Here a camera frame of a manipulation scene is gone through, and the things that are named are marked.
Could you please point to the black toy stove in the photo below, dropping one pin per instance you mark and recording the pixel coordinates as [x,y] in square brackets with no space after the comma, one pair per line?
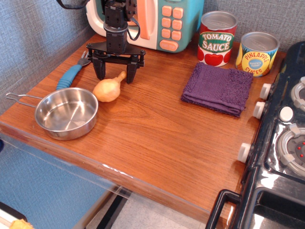
[273,183]

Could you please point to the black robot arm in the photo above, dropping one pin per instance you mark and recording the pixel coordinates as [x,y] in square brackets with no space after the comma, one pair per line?
[117,14]

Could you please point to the purple folded cloth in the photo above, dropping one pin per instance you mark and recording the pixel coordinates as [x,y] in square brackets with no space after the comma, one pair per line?
[222,90]

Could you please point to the pineapple slices can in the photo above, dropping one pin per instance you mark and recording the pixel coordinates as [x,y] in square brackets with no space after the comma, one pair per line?
[257,52]

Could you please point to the clear acrylic table guard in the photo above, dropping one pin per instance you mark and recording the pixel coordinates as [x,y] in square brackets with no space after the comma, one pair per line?
[180,167]

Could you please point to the tomato sauce can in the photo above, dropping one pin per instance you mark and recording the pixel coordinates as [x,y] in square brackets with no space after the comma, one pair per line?
[216,37]

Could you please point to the blue handled fork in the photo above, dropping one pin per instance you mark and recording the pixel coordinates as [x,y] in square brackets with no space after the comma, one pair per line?
[67,79]

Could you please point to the stainless steel pan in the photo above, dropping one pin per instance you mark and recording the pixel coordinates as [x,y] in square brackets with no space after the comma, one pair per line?
[65,114]

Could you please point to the teal toy microwave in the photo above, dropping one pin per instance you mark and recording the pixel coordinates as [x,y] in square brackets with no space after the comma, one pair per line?
[165,25]

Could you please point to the orange toy chicken drumstick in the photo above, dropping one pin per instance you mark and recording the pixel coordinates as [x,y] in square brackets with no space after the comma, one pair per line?
[108,90]

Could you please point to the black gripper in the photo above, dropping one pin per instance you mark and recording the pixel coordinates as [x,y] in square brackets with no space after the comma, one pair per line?
[116,49]

